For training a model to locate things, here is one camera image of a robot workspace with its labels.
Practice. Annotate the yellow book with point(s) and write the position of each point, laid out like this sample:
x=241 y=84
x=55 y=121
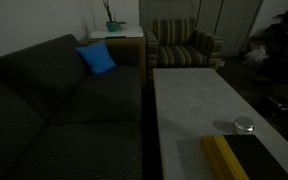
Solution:
x=220 y=156

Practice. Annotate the wooden side table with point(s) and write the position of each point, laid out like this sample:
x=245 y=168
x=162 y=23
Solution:
x=130 y=50

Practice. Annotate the striped armchair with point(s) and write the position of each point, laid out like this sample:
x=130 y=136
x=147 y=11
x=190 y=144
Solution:
x=180 y=50

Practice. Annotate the blue cushion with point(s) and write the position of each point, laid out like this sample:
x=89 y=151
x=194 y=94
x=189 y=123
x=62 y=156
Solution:
x=96 y=58

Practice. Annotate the white board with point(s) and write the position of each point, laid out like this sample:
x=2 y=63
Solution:
x=120 y=33

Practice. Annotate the small white plant pot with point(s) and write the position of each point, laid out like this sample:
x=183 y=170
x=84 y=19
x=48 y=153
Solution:
x=122 y=25

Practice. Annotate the teal pot with plant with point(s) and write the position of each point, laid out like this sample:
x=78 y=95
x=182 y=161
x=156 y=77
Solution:
x=112 y=26

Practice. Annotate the dark grey sofa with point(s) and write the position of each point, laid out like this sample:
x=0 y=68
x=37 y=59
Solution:
x=50 y=116

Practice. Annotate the grey closet door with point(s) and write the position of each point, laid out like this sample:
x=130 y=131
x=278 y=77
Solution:
x=234 y=23

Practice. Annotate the white plastic bag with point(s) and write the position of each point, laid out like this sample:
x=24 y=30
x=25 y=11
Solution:
x=255 y=56

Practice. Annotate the black device on floor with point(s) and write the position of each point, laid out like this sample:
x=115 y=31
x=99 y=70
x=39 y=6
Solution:
x=280 y=104

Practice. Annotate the dark pile of clutter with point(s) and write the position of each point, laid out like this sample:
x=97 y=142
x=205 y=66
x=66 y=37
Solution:
x=287 y=43

